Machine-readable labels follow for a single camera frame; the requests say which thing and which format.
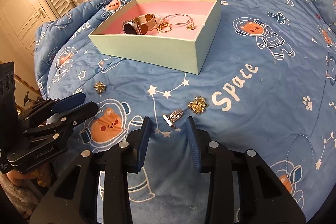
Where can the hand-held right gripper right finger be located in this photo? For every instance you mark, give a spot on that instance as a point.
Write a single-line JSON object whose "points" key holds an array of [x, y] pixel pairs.
{"points": [[194, 146]]}

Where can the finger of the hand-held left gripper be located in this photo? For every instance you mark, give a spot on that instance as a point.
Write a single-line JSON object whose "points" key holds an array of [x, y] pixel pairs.
{"points": [[86, 109], [69, 102]]}

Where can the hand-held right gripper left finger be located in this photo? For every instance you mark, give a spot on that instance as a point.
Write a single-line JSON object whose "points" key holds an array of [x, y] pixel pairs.
{"points": [[143, 146]]}

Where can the gold star earring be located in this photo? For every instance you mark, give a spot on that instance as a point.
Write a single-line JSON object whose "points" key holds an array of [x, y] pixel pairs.
{"points": [[100, 87]]}

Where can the gold star brooch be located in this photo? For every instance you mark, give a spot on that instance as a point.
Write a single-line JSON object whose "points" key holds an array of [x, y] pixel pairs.
{"points": [[198, 106]]}

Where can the green box with pink inside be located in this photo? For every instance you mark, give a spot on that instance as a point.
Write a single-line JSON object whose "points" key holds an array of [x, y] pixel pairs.
{"points": [[147, 52]]}

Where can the rose gold wrist watch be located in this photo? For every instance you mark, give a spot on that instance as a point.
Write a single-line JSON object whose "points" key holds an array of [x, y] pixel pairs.
{"points": [[136, 26]]}

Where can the person's left forearm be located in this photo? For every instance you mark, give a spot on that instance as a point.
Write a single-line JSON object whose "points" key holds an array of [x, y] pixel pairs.
{"points": [[15, 196]]}

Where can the person's left hand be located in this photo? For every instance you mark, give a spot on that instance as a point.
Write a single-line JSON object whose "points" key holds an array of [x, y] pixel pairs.
{"points": [[19, 174]]}

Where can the blue astronaut print blanket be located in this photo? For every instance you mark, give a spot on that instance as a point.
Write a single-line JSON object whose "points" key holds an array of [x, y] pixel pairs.
{"points": [[249, 113]]}

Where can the white panel door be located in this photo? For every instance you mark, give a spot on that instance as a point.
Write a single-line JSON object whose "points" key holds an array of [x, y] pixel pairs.
{"points": [[21, 19]]}

